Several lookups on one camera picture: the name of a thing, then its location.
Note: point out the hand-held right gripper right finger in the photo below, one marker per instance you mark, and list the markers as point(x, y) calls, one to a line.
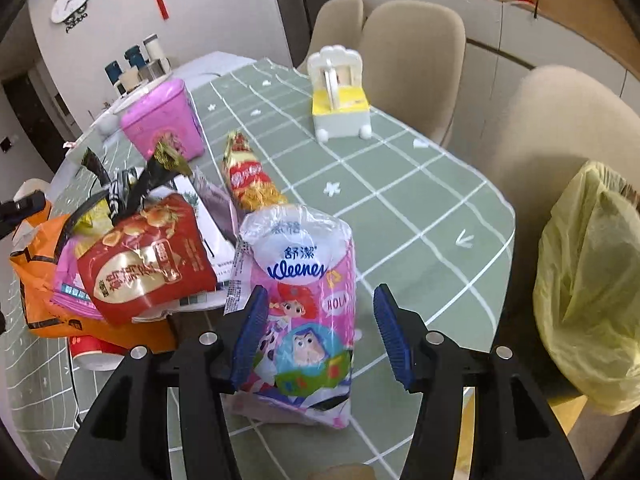
point(392, 345)

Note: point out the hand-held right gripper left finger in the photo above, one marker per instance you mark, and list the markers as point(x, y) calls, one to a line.
point(250, 340)

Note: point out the pink cartoon tissue pack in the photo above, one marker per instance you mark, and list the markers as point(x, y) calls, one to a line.
point(300, 280)

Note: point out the red snack bag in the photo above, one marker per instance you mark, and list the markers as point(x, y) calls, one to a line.
point(145, 265)

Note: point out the yellow-green plastic bag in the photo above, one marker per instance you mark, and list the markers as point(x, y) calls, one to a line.
point(585, 285)

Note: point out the orange plastic bag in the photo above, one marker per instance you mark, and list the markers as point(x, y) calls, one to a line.
point(40, 280)

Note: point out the white green packet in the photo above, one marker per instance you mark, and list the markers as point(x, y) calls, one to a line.
point(220, 260)

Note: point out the dark door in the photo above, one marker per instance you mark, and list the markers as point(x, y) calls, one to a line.
point(30, 120)

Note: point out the pink plastic packet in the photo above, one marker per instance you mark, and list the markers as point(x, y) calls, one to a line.
point(67, 285)

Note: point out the black gold wrapper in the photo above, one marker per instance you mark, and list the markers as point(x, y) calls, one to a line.
point(150, 180)

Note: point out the red paper cup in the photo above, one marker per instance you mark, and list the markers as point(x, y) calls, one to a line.
point(92, 352)

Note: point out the blue lid canister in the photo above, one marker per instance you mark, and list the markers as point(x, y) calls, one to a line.
point(135, 56)
point(113, 77)

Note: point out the green checked tablecloth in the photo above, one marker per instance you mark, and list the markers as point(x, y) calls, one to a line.
point(400, 185)

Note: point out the yellow red snack packet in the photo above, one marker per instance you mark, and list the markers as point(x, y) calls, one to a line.
point(247, 175)

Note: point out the cream mug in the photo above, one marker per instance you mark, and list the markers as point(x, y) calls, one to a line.
point(129, 80)

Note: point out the steel cutlery holder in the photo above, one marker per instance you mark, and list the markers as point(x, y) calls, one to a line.
point(155, 70)

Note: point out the white yellow toy stand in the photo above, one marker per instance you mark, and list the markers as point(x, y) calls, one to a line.
point(340, 115)

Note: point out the beige chair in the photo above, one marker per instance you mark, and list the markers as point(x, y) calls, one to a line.
point(550, 125)
point(337, 25)
point(415, 60)

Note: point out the grey sideboard cabinet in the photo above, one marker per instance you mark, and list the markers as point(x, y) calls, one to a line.
point(525, 40)

